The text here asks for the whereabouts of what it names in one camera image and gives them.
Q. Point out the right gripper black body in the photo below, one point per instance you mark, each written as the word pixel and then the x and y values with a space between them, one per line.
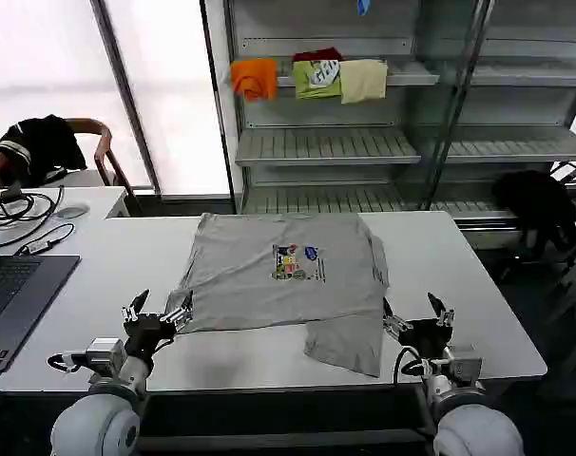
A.
pixel 426 335

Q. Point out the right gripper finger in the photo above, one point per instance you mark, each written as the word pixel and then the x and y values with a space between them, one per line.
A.
pixel 441 311
pixel 393 323

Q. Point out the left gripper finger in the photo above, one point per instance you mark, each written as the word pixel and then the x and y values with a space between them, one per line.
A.
pixel 178 317
pixel 135 309

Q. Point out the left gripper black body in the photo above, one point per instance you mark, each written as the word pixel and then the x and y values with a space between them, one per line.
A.
pixel 147 332

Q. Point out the grey printed t-shirt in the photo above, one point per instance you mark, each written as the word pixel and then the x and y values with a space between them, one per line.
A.
pixel 288 285

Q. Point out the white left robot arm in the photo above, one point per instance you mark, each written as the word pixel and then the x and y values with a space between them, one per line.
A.
pixel 95 423

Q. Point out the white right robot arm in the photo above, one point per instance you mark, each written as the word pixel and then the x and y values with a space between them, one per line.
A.
pixel 478 427

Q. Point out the white side desk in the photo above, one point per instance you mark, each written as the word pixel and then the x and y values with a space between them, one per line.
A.
pixel 98 199

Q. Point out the grey computer mouse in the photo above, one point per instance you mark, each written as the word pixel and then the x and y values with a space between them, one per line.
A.
pixel 72 210

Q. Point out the dark grey laptop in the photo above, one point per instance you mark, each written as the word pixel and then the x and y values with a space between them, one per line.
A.
pixel 17 304

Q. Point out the brown wooden chair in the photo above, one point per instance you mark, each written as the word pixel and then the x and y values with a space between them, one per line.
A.
pixel 105 152

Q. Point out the black jacket with pale stripes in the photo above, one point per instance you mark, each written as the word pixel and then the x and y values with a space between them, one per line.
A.
pixel 41 147

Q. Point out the grey shelf rack with clothes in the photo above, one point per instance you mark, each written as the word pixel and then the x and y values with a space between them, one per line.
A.
pixel 326 123

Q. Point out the empty grey shelf rack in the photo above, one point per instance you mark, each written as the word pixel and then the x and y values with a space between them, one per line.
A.
pixel 516 114

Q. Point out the dark window frame post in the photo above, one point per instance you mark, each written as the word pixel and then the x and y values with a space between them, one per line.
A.
pixel 126 104

